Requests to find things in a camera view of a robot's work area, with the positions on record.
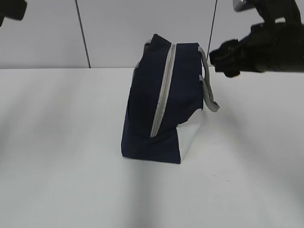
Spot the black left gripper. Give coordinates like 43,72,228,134
0,0,28,26

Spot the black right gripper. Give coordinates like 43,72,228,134
209,22,304,77

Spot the navy blue lunch bag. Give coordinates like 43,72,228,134
121,34,219,164

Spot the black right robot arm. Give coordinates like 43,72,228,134
209,0,304,78

